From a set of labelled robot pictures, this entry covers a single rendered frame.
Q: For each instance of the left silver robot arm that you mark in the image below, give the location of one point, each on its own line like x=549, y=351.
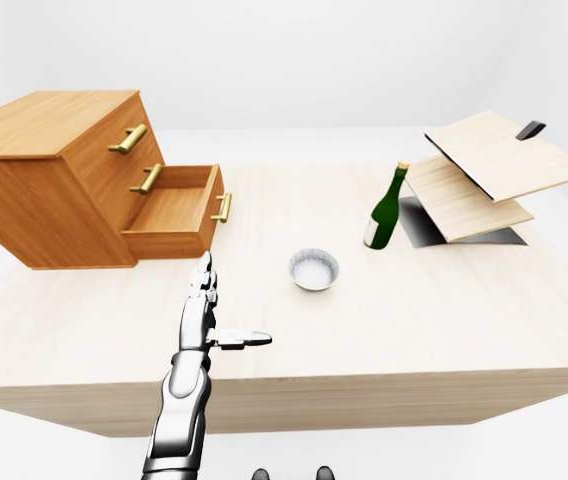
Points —
x=181, y=400

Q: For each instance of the open wooden drawer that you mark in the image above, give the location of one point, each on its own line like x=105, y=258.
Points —
x=166, y=242

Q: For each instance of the wooden cabinet with drawers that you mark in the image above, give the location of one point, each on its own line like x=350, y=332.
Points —
x=29, y=200

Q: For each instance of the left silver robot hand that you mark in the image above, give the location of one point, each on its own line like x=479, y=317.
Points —
x=195, y=320

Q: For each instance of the white patterned bowl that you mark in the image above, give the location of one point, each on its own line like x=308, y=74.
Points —
x=314, y=271

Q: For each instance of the wooden two-tier rack, black frame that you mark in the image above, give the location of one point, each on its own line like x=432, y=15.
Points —
x=504, y=160

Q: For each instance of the wooden drawer, closed front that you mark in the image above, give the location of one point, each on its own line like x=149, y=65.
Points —
x=119, y=197
x=101, y=135

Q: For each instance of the green glass bottle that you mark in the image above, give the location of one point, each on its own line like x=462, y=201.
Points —
x=385, y=215

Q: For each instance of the small dark rounded shape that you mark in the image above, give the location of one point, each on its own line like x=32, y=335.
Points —
x=324, y=473
x=260, y=474

